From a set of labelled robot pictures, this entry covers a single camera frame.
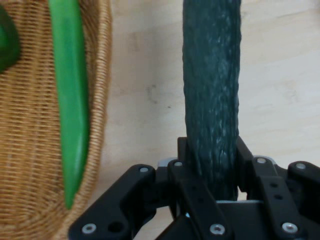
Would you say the woven wicker basket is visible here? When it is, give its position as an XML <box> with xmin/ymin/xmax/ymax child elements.
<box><xmin>0</xmin><ymin>0</ymin><xmax>113</xmax><ymax>240</ymax></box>

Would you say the green bell pepper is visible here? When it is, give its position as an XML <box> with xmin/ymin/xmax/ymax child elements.
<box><xmin>0</xmin><ymin>4</ymin><xmax>21</xmax><ymax>74</ymax></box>

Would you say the bright green chili pepper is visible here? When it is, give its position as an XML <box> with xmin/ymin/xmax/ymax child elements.
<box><xmin>47</xmin><ymin>0</ymin><xmax>91</xmax><ymax>210</ymax></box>

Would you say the dark green cucumber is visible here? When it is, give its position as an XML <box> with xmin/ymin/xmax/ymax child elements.
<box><xmin>182</xmin><ymin>0</ymin><xmax>242</xmax><ymax>202</ymax></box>

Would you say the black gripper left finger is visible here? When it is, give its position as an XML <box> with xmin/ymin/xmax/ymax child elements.
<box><xmin>67</xmin><ymin>136</ymin><xmax>235</xmax><ymax>240</ymax></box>

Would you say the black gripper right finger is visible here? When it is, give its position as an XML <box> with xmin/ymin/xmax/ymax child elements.
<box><xmin>234</xmin><ymin>136</ymin><xmax>320</xmax><ymax>240</ymax></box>

